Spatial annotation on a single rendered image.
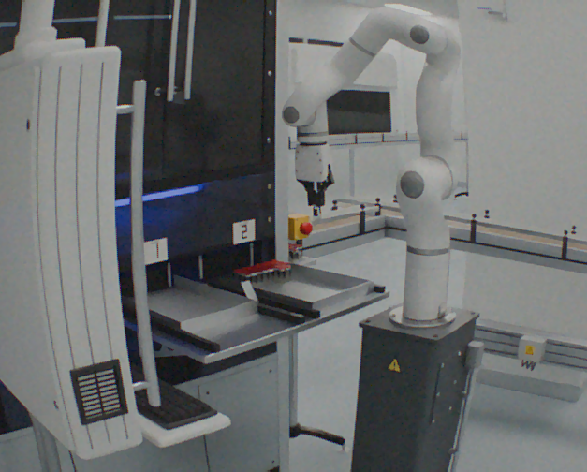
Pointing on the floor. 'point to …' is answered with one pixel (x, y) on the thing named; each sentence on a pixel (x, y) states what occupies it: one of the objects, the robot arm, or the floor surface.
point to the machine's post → (273, 246)
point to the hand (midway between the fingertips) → (315, 198)
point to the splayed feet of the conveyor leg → (319, 436)
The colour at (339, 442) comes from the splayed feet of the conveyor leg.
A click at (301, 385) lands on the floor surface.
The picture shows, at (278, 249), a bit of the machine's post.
